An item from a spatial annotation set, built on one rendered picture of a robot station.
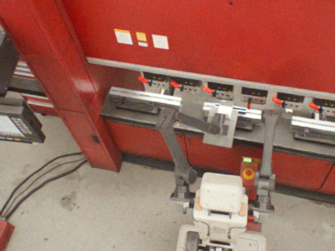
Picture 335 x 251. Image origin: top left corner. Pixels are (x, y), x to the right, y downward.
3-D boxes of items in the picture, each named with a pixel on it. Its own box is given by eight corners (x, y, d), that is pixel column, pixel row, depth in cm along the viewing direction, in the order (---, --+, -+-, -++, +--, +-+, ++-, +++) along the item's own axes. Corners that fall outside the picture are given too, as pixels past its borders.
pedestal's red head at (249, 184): (238, 189, 304) (239, 180, 288) (240, 167, 311) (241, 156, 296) (269, 193, 300) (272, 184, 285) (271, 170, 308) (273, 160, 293)
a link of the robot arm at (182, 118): (159, 116, 237) (175, 120, 230) (162, 106, 237) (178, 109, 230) (205, 133, 269) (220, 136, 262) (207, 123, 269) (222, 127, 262)
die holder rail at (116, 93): (111, 100, 324) (108, 93, 315) (114, 93, 326) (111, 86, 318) (180, 112, 313) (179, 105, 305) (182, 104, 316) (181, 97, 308)
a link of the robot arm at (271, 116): (261, 106, 246) (281, 108, 244) (262, 109, 259) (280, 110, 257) (253, 190, 242) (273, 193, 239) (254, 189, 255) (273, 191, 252)
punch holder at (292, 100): (274, 106, 274) (277, 92, 260) (276, 95, 278) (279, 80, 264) (300, 110, 271) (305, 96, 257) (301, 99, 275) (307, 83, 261)
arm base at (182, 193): (169, 199, 248) (191, 202, 246) (170, 185, 247) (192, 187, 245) (172, 195, 257) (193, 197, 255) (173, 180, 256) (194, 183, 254)
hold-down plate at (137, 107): (116, 108, 320) (115, 106, 317) (118, 101, 322) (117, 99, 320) (157, 115, 314) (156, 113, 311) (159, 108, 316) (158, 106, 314)
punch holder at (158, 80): (146, 86, 291) (142, 72, 277) (149, 75, 295) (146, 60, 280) (168, 89, 288) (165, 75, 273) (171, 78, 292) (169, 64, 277)
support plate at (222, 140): (202, 142, 287) (202, 142, 286) (211, 107, 299) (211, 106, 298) (231, 148, 283) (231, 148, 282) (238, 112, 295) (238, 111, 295)
